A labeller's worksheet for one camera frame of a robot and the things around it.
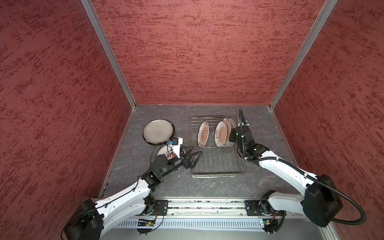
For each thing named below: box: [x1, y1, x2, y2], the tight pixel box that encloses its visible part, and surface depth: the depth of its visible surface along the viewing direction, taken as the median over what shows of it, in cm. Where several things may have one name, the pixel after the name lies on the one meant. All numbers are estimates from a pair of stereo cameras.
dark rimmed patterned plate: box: [143, 119, 176, 146], surface depth 103 cm
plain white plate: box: [143, 119, 173, 144], surface depth 105 cm
